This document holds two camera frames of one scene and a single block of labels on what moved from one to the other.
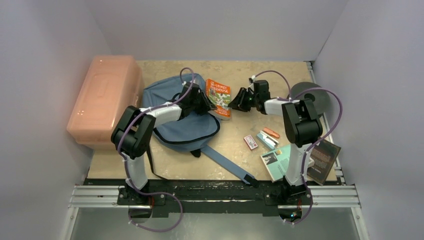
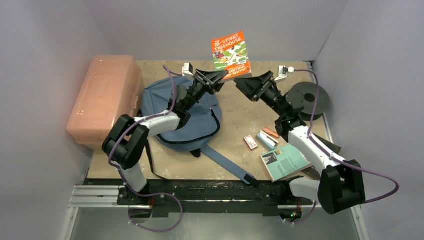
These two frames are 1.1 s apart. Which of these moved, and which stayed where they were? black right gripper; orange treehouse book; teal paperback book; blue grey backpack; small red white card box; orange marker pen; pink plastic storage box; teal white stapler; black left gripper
Moved: black left gripper; orange treehouse book; black right gripper
Stayed: blue grey backpack; orange marker pen; teal paperback book; pink plastic storage box; small red white card box; teal white stapler
